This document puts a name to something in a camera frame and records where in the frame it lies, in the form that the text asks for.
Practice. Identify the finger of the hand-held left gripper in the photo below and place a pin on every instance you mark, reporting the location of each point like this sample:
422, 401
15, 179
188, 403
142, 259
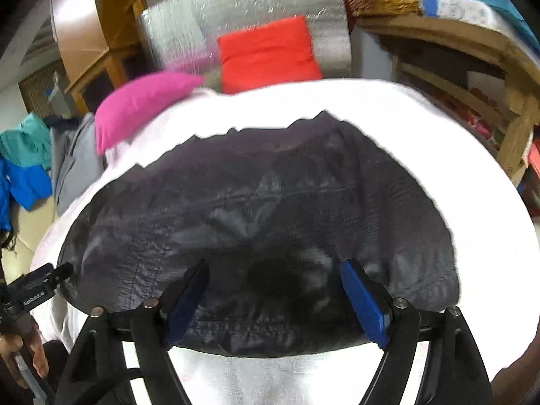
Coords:
62, 272

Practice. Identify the red pillow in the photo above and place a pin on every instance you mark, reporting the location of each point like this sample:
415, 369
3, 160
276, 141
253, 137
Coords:
265, 55

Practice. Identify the grey garment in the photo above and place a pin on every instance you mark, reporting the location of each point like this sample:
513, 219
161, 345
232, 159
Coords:
76, 160

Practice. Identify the white patterned box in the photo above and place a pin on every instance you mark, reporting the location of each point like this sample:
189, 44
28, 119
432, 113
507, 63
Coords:
455, 8

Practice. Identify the coral cloth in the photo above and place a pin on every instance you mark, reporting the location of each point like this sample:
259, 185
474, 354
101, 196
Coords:
533, 156

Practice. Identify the brown wooden panel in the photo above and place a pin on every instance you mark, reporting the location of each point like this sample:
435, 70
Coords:
80, 29

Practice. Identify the wooden railing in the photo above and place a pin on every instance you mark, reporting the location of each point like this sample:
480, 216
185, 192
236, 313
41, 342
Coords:
112, 0

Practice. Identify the wooden cabinet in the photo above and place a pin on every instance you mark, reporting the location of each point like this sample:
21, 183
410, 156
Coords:
105, 62

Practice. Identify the pink pillow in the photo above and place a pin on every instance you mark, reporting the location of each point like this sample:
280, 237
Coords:
139, 105

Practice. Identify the beige sofa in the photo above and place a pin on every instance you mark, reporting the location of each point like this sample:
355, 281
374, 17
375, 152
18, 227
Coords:
33, 232

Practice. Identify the wooden shelf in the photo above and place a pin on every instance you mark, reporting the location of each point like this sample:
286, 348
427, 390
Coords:
464, 38

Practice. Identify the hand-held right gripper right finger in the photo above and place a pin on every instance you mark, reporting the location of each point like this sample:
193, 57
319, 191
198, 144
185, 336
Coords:
365, 303

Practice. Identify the blue jacket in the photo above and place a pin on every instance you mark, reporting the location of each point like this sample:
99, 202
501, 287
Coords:
25, 185

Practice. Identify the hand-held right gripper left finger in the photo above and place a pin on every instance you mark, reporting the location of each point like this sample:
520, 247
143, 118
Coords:
185, 303

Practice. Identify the black puffer jacket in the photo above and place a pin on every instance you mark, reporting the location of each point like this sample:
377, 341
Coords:
253, 219

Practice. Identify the teal jacket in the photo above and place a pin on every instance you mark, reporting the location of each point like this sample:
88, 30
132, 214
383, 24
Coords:
25, 139

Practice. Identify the person's left hand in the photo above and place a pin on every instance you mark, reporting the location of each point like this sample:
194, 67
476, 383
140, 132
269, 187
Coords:
33, 350

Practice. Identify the white fleece blanket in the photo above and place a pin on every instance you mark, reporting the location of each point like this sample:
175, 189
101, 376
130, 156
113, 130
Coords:
464, 156

